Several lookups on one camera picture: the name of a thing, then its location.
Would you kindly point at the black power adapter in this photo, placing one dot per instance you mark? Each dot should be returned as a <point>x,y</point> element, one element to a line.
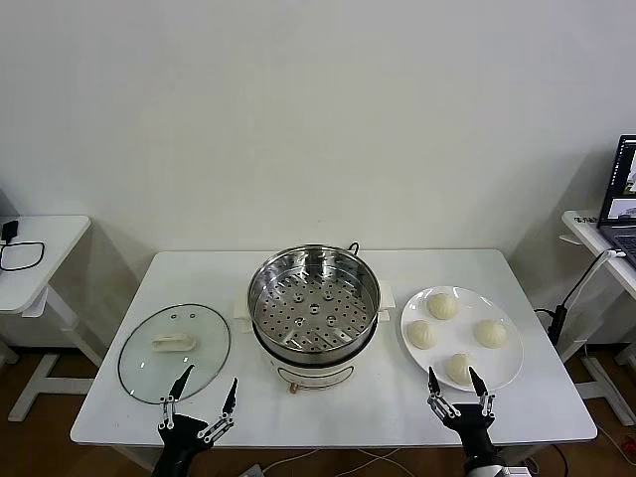
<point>9,231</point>

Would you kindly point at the open dark laptop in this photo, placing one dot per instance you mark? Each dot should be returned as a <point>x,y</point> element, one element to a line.
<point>621,199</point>

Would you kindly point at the grey floor power strip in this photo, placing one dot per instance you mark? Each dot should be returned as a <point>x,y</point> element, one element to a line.
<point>253,471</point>

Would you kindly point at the black power strip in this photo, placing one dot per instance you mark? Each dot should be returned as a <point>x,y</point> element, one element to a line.
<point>557,323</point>

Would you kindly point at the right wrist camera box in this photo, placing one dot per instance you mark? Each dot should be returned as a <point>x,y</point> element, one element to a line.
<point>517,470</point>

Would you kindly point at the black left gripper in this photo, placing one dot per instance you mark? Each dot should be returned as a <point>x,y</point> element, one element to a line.
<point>179,437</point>

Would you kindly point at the white side desk with label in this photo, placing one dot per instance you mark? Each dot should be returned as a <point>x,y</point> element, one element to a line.
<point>581,233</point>

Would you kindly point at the round glass pot lid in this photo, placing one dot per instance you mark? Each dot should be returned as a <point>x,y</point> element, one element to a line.
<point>149,367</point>

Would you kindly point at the perforated steel steamer basket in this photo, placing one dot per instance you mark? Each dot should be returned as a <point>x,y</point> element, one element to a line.
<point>313,318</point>

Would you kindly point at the white electric cooker pot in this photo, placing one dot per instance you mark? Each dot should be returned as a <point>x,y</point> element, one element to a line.
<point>308,375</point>

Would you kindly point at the white round plate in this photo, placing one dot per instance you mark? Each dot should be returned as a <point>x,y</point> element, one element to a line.
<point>497,367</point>

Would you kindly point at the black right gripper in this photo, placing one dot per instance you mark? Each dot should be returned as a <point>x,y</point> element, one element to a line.
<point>472,427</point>

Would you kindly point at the white paper label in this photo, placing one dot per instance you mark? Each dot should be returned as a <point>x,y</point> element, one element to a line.
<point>585,218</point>

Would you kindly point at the white steamed baozi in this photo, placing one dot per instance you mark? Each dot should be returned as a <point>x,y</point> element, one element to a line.
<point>442,305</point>
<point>491,333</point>
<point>422,334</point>
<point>458,367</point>

